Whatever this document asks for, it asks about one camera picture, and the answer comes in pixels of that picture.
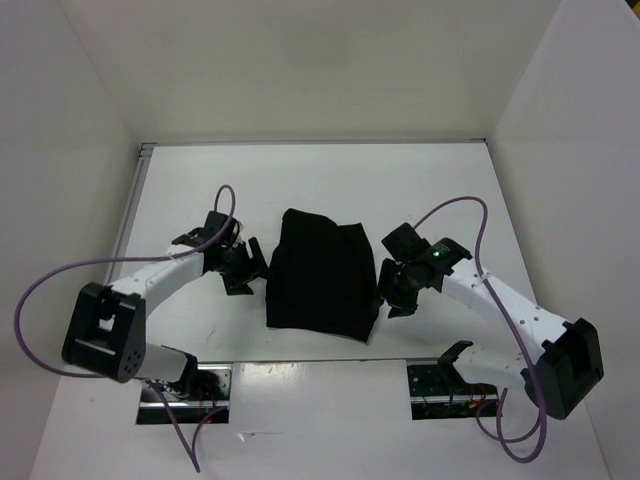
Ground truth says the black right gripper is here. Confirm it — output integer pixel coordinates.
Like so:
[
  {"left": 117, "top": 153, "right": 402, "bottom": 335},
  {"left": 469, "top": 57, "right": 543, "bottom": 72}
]
[{"left": 370, "top": 257, "right": 421, "bottom": 318}]

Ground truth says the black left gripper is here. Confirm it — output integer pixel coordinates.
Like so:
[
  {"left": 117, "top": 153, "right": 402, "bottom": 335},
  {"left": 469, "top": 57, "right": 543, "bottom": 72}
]
[{"left": 213, "top": 237, "right": 276, "bottom": 296}]

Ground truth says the black skirt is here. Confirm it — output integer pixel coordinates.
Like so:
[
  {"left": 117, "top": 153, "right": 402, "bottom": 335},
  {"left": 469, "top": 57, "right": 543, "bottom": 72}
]
[{"left": 265, "top": 208, "right": 381, "bottom": 343}]

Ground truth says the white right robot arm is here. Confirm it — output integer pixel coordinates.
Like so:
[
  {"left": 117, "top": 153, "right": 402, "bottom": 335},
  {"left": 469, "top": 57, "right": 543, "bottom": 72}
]
[{"left": 379, "top": 233, "right": 604, "bottom": 420}]

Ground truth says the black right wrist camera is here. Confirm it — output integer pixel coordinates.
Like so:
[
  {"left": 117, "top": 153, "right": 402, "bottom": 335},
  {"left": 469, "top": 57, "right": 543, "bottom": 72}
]
[{"left": 382, "top": 222, "right": 431, "bottom": 263}]

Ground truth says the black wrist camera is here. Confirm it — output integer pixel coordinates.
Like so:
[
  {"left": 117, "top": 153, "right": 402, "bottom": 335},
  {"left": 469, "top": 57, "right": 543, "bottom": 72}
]
[
  {"left": 203, "top": 211, "right": 243, "bottom": 246},
  {"left": 382, "top": 222, "right": 431, "bottom": 263}
]

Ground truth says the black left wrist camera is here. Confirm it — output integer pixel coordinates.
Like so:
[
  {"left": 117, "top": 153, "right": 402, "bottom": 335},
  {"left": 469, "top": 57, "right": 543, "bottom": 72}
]
[{"left": 203, "top": 211, "right": 243, "bottom": 246}]

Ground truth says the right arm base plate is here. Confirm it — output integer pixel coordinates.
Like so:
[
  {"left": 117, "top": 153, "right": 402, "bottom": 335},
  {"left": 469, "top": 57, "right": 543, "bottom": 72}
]
[{"left": 406, "top": 361, "right": 498, "bottom": 421}]

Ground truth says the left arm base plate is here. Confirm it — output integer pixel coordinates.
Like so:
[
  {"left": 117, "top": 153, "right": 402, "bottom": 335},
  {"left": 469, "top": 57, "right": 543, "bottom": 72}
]
[{"left": 136, "top": 365, "right": 233, "bottom": 426}]

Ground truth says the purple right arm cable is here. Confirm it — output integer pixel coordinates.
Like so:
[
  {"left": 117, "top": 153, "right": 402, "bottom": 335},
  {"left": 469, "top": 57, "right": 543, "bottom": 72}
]
[{"left": 410, "top": 195, "right": 549, "bottom": 461}]

